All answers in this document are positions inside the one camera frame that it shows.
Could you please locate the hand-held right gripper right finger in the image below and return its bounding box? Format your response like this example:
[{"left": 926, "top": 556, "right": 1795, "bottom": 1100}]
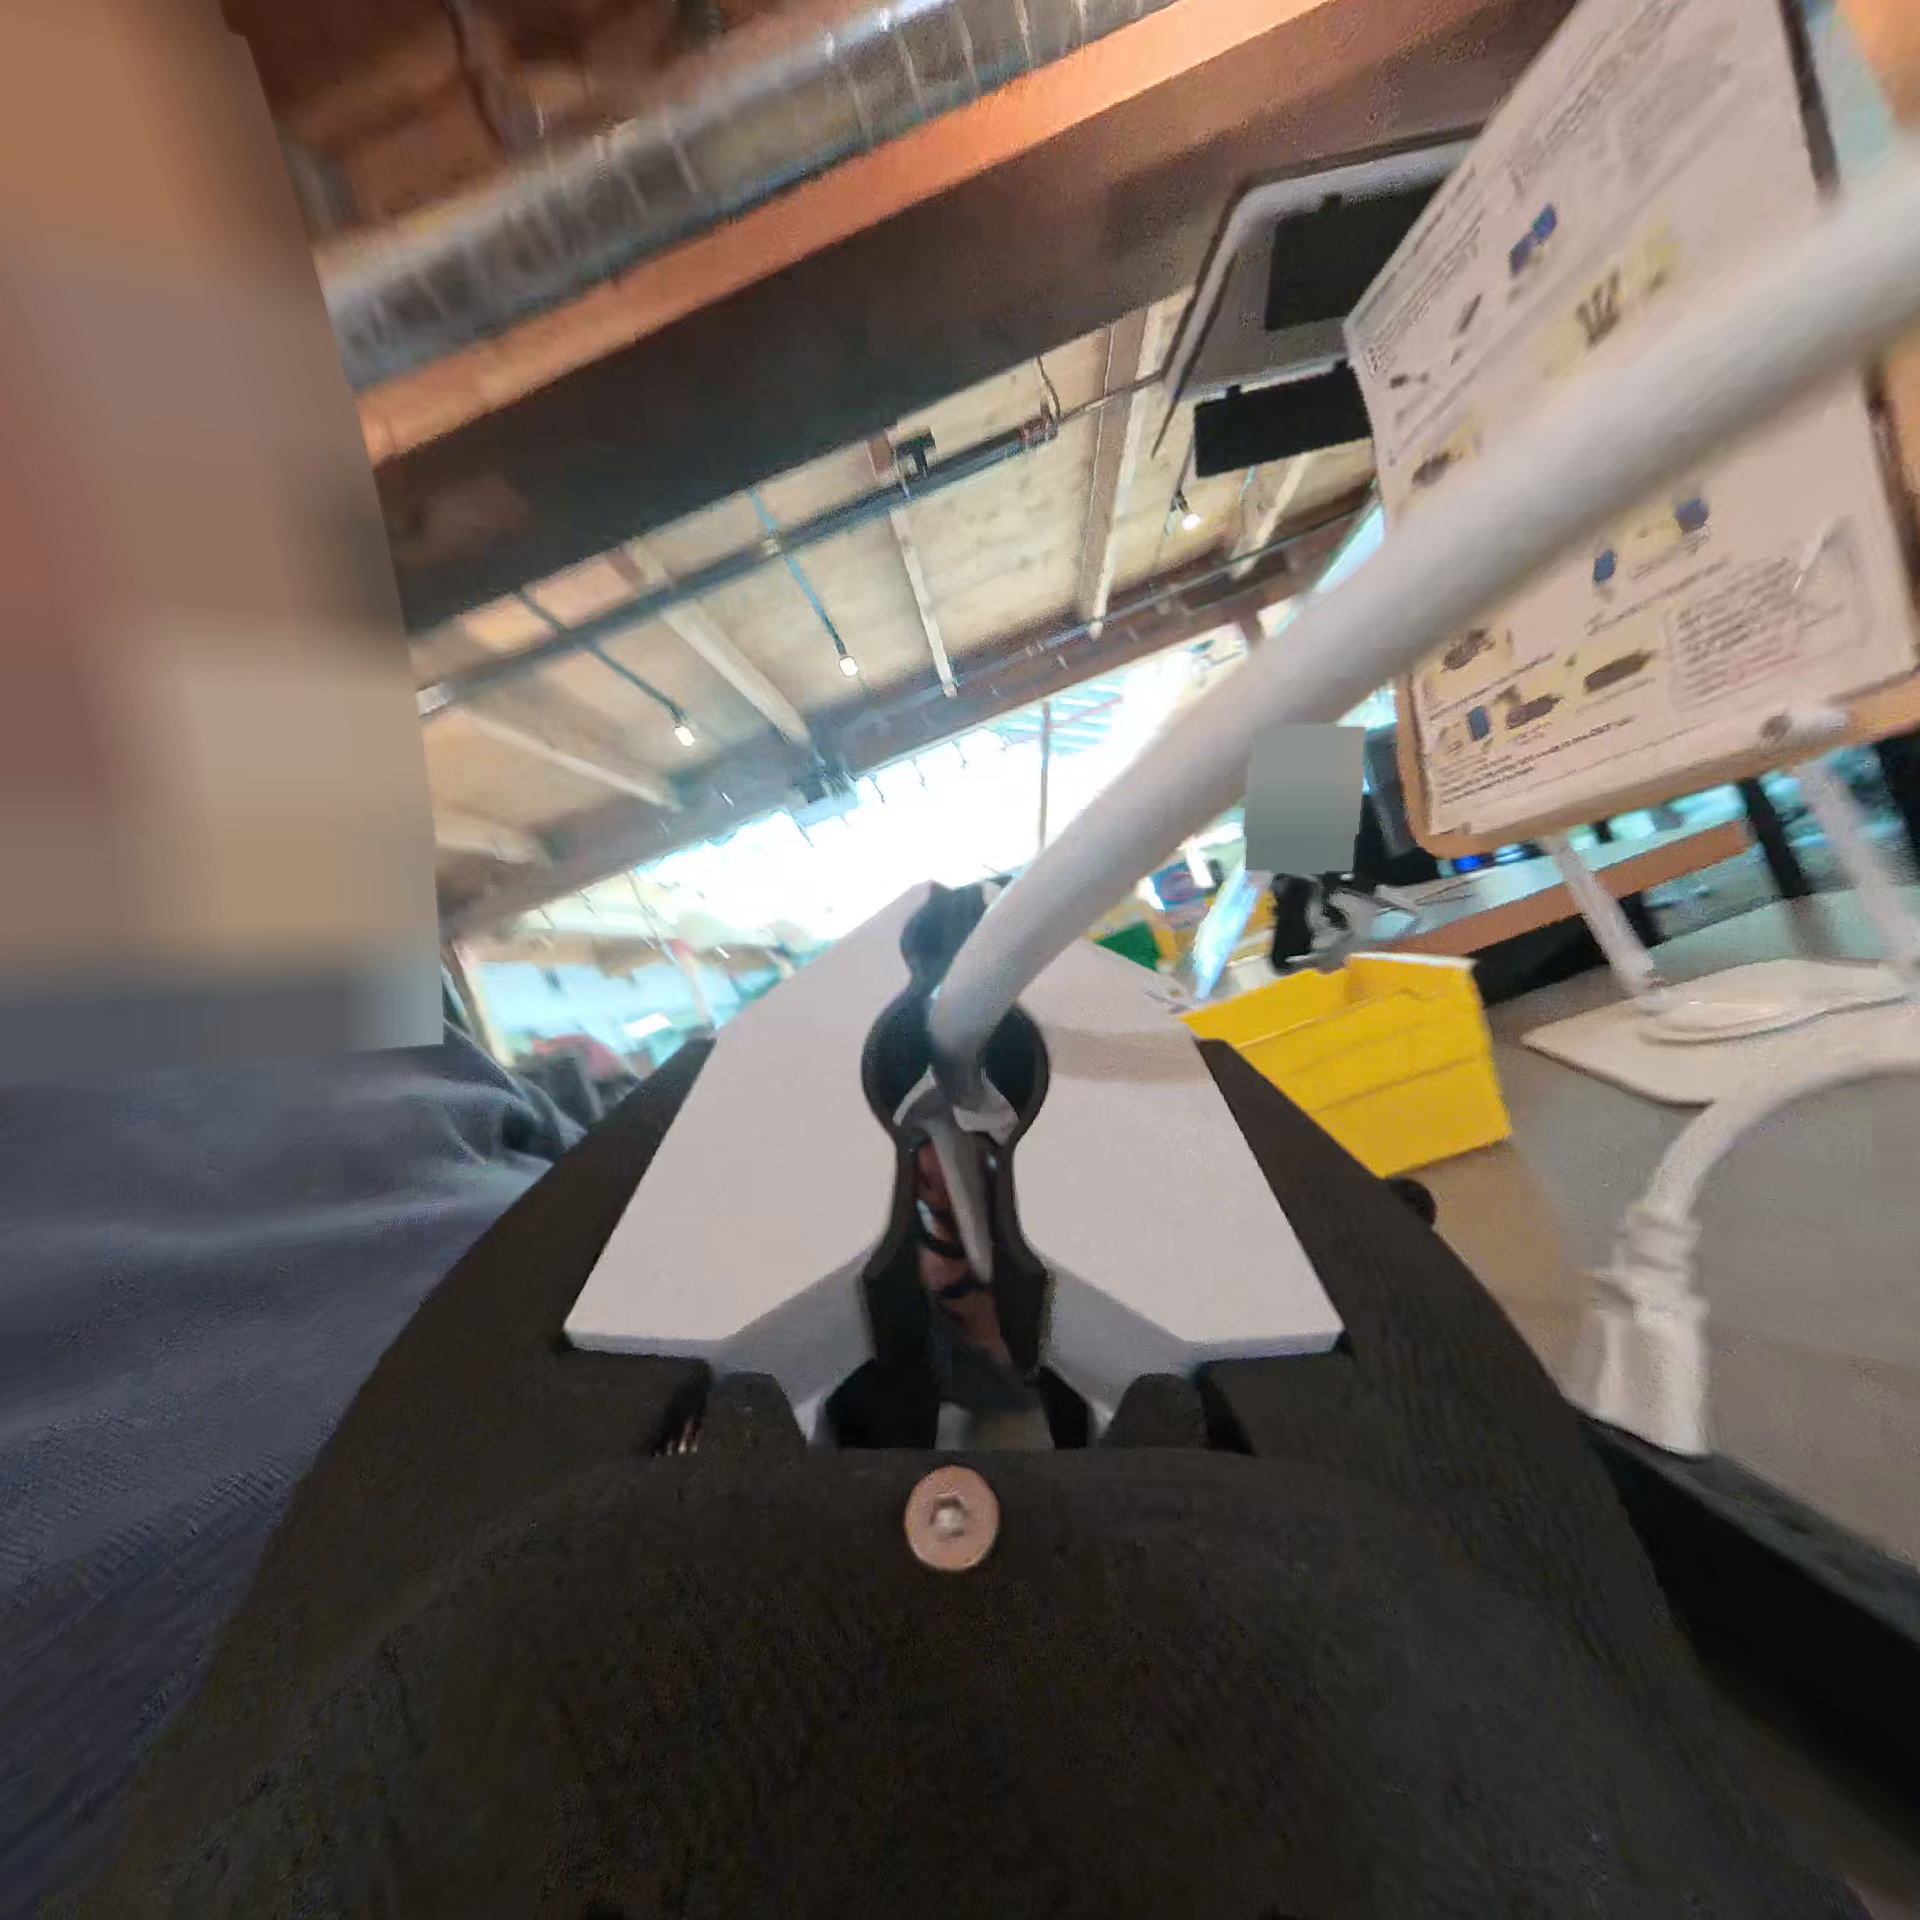
[{"left": 997, "top": 945, "right": 1347, "bottom": 1450}]

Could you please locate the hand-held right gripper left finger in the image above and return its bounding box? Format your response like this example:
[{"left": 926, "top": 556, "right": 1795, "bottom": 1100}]
[{"left": 565, "top": 886, "right": 945, "bottom": 1450}]

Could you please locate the white power cord with plug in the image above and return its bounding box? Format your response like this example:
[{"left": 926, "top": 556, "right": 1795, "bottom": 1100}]
[{"left": 921, "top": 152, "right": 1920, "bottom": 1466}]

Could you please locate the yellow plastic bin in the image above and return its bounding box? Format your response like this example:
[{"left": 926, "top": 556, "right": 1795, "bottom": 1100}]
[{"left": 1181, "top": 952, "right": 1514, "bottom": 1182}]

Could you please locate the small black desk object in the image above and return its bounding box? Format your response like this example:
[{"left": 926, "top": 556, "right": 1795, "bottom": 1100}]
[{"left": 1266, "top": 871, "right": 1431, "bottom": 972}]

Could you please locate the person's blue clothing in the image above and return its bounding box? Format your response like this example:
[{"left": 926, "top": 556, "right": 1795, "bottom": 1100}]
[{"left": 0, "top": 1027, "right": 607, "bottom": 1920}]

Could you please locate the white document stand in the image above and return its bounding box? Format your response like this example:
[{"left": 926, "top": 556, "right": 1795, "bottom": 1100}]
[{"left": 1523, "top": 743, "right": 1920, "bottom": 1115}]

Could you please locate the printed instruction sheet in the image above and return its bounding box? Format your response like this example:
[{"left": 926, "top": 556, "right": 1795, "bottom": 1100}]
[{"left": 1345, "top": 0, "right": 1920, "bottom": 841}]

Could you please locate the white framed monitor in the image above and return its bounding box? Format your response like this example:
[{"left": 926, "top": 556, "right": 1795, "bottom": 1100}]
[{"left": 1151, "top": 135, "right": 1487, "bottom": 481}]

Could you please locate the silver ventilation duct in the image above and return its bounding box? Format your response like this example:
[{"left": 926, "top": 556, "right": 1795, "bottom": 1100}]
[{"left": 316, "top": 0, "right": 1215, "bottom": 395}]

